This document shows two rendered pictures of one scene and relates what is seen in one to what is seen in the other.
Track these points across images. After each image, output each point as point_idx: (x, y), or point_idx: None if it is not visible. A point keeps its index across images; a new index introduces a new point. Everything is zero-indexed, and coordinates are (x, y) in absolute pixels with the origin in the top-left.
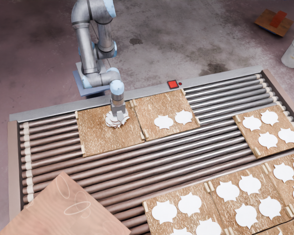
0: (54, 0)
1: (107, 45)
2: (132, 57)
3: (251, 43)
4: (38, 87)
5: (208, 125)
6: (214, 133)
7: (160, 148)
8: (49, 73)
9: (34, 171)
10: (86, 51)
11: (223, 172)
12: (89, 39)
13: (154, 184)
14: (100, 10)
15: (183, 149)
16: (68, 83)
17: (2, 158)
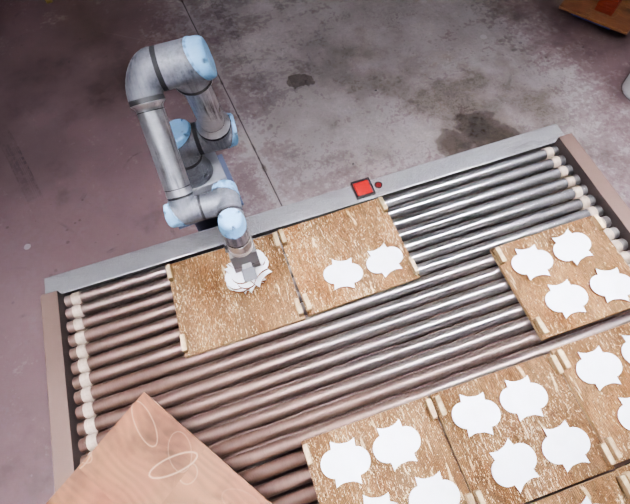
0: (130, 8)
1: (214, 127)
2: (293, 115)
3: (554, 57)
4: (112, 198)
5: (438, 273)
6: (450, 290)
7: (338, 330)
8: (131, 167)
9: (95, 390)
10: (163, 156)
11: (469, 373)
12: (168, 132)
13: (326, 405)
14: (180, 70)
15: (384, 328)
16: None
17: None
